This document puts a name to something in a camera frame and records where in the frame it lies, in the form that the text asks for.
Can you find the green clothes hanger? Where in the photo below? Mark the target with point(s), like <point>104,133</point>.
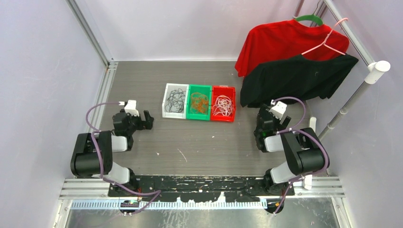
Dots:
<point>313,18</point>

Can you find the red t-shirt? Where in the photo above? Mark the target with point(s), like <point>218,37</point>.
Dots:
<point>286,39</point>

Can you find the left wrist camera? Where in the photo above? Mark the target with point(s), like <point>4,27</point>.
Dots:
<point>130,108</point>

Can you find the red plastic bin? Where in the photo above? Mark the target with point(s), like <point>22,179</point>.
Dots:
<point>223,104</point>

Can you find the black t-shirt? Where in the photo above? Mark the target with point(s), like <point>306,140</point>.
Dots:
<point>297,77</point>

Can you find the white plastic bin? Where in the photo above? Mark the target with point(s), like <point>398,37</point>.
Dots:
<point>175,101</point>

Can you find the metal clothes rack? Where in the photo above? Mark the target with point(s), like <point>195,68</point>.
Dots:
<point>354,120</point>

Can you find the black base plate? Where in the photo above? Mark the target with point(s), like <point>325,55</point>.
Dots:
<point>209,188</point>

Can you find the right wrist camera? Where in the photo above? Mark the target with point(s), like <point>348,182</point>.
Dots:
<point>278,109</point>

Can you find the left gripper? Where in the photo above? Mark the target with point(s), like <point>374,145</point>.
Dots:
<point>148,121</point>

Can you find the green plastic bin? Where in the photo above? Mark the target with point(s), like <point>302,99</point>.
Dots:
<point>199,102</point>

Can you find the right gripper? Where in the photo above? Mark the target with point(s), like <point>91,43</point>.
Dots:
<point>280,127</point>

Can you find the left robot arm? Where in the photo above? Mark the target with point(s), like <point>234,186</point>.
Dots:
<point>93,152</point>

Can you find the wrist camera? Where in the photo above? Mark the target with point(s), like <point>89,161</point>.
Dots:
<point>278,109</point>
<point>130,108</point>

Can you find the pink clothes hanger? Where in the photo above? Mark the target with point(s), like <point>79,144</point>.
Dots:
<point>323,43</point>

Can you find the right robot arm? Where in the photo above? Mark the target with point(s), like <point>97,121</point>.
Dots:
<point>302,148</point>

